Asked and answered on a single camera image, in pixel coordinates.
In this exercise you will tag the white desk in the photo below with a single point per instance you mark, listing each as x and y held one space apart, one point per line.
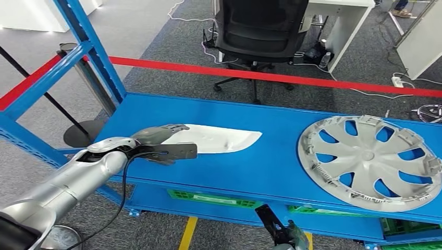
348 31

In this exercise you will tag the white power strip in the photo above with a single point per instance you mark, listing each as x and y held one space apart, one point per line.
397 81

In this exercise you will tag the black stanchion post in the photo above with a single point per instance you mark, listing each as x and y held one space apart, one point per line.
83 138

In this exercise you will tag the white plastic body part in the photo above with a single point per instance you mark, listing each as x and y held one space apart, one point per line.
214 138

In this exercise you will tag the white board panel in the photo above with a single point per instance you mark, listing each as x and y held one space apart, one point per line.
421 45

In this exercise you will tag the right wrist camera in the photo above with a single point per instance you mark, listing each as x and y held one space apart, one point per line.
269 220

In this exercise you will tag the black office chair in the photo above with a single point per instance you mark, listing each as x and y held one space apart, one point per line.
259 27

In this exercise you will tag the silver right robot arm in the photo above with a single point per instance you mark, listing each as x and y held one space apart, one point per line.
281 247

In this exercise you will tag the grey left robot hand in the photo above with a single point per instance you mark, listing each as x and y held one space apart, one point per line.
155 133

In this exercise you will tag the chrome star chair base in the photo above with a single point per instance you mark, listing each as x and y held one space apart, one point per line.
430 114

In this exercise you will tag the clear water bottle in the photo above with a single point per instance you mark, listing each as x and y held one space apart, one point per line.
325 60

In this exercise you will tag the blue metal shelf rack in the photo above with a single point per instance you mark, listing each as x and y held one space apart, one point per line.
241 165

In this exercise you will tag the person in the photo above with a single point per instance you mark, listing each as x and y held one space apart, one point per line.
402 13

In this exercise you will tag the black bag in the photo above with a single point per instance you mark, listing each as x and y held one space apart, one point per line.
314 53

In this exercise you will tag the chrome stanchion post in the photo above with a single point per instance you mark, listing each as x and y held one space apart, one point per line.
96 86

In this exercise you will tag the red barrier belt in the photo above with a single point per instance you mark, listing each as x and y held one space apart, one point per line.
276 77
27 82

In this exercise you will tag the black wifi router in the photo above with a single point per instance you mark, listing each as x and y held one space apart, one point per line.
209 39

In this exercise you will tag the grey stanchion with round base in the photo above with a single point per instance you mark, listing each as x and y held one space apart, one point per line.
58 238

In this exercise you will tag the grey wheel hubcap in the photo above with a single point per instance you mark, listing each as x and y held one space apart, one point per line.
369 155

